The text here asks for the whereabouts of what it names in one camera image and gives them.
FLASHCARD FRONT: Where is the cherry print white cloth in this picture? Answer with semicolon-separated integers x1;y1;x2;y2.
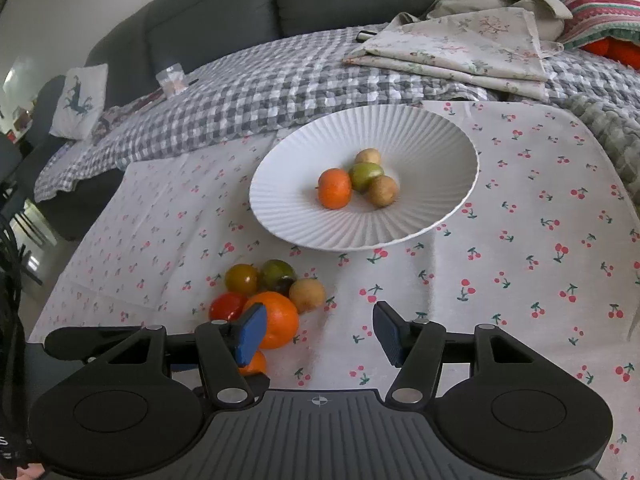
29;100;640;480

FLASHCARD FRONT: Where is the green brown tomato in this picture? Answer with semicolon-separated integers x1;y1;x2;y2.
224;264;260;295

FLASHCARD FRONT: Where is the brown longan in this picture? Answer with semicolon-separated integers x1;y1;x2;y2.
367;175;400;208

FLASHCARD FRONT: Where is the red plush item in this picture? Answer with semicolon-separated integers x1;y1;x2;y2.
580;36;640;70

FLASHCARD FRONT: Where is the red tomato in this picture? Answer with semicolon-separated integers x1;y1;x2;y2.
208;292;248;323

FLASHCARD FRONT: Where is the grey green knitted blanket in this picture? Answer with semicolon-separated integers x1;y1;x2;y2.
562;91;640;196

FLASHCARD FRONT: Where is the clear plastic bag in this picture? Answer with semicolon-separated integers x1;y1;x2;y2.
155;64;189;96

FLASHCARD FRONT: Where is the white ribbed plate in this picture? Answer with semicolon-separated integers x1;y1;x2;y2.
249;105;480;253

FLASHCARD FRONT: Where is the small orange kumquat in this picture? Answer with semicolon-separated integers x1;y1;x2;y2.
238;350;268;377

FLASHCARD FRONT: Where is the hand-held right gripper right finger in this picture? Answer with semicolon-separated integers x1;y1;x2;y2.
372;301;567;407

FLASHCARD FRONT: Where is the green lime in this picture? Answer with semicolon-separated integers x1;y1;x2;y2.
348;162;385;194

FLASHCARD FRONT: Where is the white deer print pillow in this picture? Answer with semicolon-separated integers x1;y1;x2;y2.
49;63;109;141

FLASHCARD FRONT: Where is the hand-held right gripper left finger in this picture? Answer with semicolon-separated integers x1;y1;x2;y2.
44;303;271;409

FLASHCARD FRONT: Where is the grey sofa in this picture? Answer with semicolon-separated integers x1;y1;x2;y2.
30;0;463;242

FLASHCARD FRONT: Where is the large orange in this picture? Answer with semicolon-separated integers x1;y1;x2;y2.
242;291;300;351

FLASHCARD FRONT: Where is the striped patterned pillow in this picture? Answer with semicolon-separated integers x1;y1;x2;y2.
520;0;640;52

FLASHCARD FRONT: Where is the small orange mandarin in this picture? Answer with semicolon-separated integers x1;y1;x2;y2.
317;168;353;210

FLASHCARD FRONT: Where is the folded floral cloth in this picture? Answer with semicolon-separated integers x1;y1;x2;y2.
343;8;565;101

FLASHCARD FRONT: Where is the dark green tomato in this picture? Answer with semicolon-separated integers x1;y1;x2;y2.
259;259;298;297

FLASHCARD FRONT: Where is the grey checked blanket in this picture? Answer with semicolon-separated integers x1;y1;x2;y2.
34;24;640;203

